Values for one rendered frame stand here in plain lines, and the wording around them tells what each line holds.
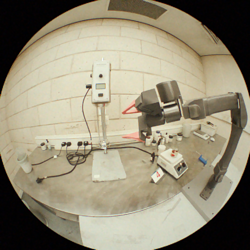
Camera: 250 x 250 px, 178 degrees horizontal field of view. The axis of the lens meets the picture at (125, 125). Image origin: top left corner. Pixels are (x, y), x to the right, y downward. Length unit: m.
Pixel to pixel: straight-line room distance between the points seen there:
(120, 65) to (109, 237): 1.10
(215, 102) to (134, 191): 0.49
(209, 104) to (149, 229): 0.48
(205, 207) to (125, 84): 1.03
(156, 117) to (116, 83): 0.60
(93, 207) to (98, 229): 0.13
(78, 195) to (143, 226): 0.33
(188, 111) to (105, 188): 0.48
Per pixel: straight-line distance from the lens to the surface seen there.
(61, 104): 0.87
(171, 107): 0.27
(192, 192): 0.52
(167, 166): 0.56
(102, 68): 0.41
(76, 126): 0.84
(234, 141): 0.42
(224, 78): 1.94
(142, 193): 0.47
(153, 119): 0.25
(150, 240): 0.43
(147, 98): 0.20
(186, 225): 0.49
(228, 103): 0.34
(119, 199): 0.45
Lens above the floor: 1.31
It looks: 17 degrees down
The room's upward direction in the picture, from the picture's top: straight up
